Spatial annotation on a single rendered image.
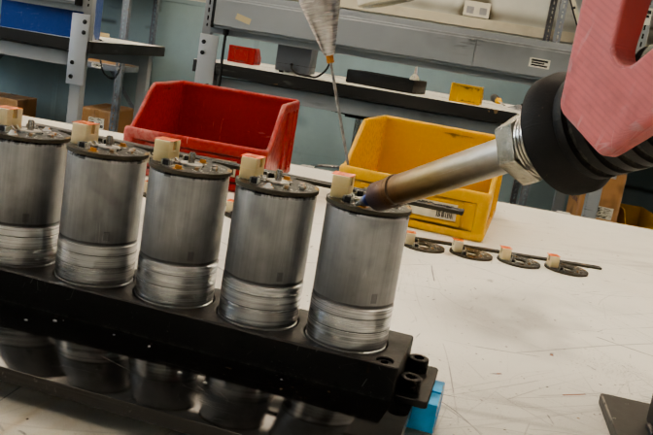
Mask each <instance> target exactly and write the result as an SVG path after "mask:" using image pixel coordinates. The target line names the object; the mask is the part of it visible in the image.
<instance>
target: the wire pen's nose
mask: <svg viewBox="0 0 653 435"><path fill-rule="evenodd" d="M298 2H299V4H300V6H301V9H302V11H303V13H304V14H305V16H306V19H307V21H308V23H309V25H310V27H311V29H312V31H313V33H314V36H315V38H316V40H317V42H318V44H319V46H320V48H321V50H322V52H323V54H324V56H328V55H334V53H335V45H336V35H337V25H338V17H339V7H340V0H303V1H298Z"/></svg>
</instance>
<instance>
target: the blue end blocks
mask: <svg viewBox="0 0 653 435"><path fill-rule="evenodd" d="M444 387H445V383H444V382H441V381H437V380H435V383H434V386H433V389H432V392H431V396H430V401H429V403H428V406H427V408H426V409H421V408H417V407H413V409H412V413H411V416H410V419H409V421H408V424H407V426H406V427H408V428H412V429H416V430H419V431H423V432H427V433H429V434H432V433H433V432H434V428H435V425H436V422H437V418H438V415H439V411H440V407H441V402H442V397H443V392H444Z"/></svg>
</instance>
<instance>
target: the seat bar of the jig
mask: <svg viewBox="0 0 653 435"><path fill-rule="evenodd" d="M54 266H55V263H54V264H52V265H49V266H44V267H37V268H13V267H4V266H0V300H2V301H6V302H10V303H13V304H17V305H20V306H24V307H28V308H31V309H35V310H39V311H43V312H47V313H51V314H54V315H58V316H62V317H66V318H71V319H75V320H79V321H83V322H87V323H91V324H94V325H98V326H102V327H106V328H110V329H114V330H117V331H120V332H124V333H128V334H132V335H135V336H139V337H143V338H147V339H151V340H155V341H158V342H161V343H165V344H169V345H173V346H177V347H180V348H184V349H188V350H192V351H198V352H202V353H206V354H210V355H213V356H217V357H220V358H224V359H228V360H232V361H236V362H240V363H243V364H247V365H251V366H255V367H258V368H261V369H265V370H269V371H273V372H277V373H281V374H284V375H288V376H292V377H296V378H300V379H303V380H306V381H310V382H314V383H318V384H322V385H328V386H332V387H336V388H340V389H344V390H347V391H351V392H354V393H358V394H362V395H365V396H369V397H373V398H377V399H381V400H385V401H388V402H393V401H394V397H395V391H396V389H397V387H398V382H399V376H400V374H401V373H404V371H405V368H406V366H407V360H408V355H409V354H410V353H411V348H412V343H413V338H414V337H413V336H412V335H408V334H404V333H400V332H396V331H392V330H389V335H388V341H387V346H386V349H385V350H384V351H380V352H376V353H366V354H361V353H348V352H343V351H335V350H332V349H328V348H325V347H323V346H320V345H318V344H316V343H314V342H313V341H311V340H310V339H308V338H307V337H306V336H305V329H306V322H307V317H308V311H307V310H303V309H299V313H298V319H297V325H296V326H295V327H293V328H290V329H286V330H277V331H266V330H255V329H250V328H245V327H241V326H238V325H235V324H232V323H230V322H227V321H225V320H223V319H222V318H220V317H219V316H218V315H217V313H218V308H219V300H220V293H221V290H220V289H219V288H215V291H214V297H213V303H212V304H211V305H209V306H206V307H202V308H195V309H174V308H165V307H160V306H156V305H153V304H149V303H146V302H144V301H142V300H140V299H138V298H136V297H135V296H134V286H135V279H136V271H137V269H134V276H133V283H131V284H127V285H123V286H118V287H103V288H102V287H86V286H79V285H74V284H67V283H65V282H63V281H61V280H59V279H57V278H56V277H55V276H54Z"/></svg>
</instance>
